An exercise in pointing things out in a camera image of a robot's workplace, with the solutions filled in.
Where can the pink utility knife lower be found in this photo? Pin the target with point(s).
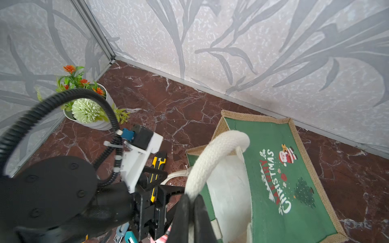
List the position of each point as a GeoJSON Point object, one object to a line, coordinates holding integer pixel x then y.
{"type": "Point", "coordinates": [162, 239]}

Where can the potted artificial flower plant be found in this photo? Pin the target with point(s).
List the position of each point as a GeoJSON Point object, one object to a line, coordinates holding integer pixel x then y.
{"type": "Point", "coordinates": [85, 111]}

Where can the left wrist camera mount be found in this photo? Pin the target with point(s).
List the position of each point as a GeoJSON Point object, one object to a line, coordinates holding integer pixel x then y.
{"type": "Point", "coordinates": [139, 143]}

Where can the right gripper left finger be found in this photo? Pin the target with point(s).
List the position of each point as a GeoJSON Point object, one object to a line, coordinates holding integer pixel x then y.
{"type": "Point", "coordinates": [180, 225]}

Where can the grey slim utility knife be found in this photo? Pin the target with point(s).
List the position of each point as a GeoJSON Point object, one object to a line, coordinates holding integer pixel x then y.
{"type": "Point", "coordinates": [120, 232]}

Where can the teal utility knife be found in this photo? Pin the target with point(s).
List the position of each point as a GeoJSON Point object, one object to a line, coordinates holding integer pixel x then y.
{"type": "Point", "coordinates": [130, 237]}

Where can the green Christmas tote bag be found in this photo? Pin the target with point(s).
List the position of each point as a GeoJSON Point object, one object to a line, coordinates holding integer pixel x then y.
{"type": "Point", "coordinates": [259, 184]}

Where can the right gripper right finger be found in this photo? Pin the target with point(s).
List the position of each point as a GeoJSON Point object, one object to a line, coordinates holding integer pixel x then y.
{"type": "Point", "coordinates": [203, 231]}

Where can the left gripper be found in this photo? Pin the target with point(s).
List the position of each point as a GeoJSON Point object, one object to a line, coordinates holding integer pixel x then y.
{"type": "Point", "coordinates": [150, 201]}

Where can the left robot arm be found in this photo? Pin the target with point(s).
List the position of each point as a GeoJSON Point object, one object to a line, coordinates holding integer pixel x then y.
{"type": "Point", "coordinates": [61, 200]}

